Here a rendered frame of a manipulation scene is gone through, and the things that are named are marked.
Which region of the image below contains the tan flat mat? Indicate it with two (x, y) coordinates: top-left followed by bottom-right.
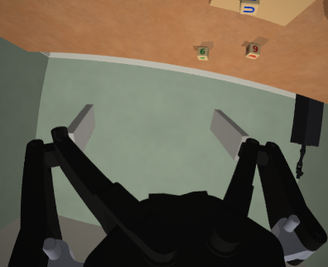
(210, 0), (315, 26)

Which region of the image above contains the cream letter block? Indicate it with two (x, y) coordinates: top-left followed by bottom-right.
(197, 47), (209, 61)
(239, 0), (259, 15)
(245, 43), (260, 60)

